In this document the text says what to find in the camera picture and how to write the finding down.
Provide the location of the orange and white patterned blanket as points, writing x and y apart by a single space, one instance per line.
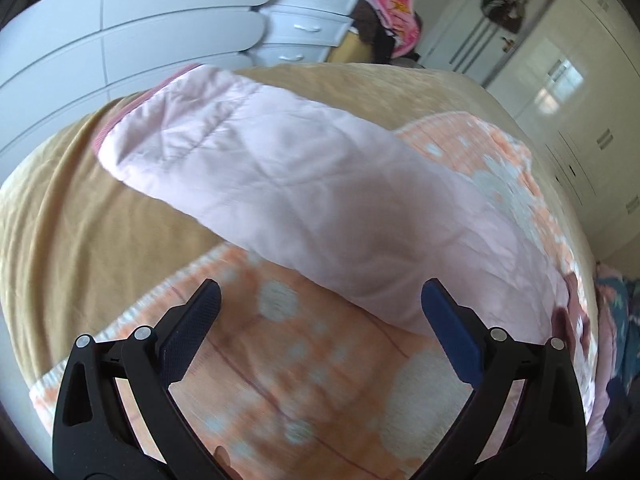
300 365

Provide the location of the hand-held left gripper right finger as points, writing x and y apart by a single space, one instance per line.
450 332

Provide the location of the teal and pink floral duvet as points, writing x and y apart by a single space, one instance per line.
625 310

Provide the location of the dark clothes pile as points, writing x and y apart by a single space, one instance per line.
369 25

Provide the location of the hanging bags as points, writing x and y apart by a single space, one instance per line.
502 7

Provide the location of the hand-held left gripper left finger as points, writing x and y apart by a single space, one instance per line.
192 331

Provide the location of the bed with beige cover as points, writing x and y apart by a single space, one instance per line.
75 220

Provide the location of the white door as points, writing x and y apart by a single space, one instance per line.
465 45

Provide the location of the tan box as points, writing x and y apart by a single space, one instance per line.
347 50

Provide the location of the pink printed cloth pile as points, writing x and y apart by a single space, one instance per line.
400 15

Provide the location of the white glossy wardrobe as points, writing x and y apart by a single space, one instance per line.
575 125

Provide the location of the white dresser with drawers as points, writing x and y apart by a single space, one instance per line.
305 25

